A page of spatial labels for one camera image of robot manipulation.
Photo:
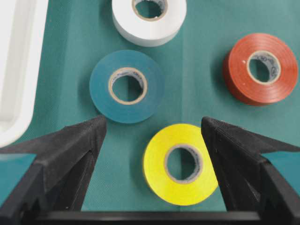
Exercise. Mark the white plastic tray case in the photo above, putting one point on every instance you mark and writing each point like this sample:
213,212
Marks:
22,26

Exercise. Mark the yellow tape roll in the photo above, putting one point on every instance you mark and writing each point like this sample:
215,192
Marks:
177,166

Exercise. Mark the teal green tape roll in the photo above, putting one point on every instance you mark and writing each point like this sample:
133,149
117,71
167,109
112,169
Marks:
127,86

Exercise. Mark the green table cloth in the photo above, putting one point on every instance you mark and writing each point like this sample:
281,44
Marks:
78,33

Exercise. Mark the red orange tape roll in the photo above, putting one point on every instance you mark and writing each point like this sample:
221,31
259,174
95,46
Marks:
260,70

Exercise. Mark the white tape roll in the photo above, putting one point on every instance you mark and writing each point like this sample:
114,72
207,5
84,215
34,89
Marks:
148,32

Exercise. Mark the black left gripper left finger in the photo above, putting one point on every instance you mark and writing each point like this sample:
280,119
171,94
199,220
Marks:
51,172

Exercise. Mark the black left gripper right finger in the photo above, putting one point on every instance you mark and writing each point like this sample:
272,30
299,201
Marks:
259,177

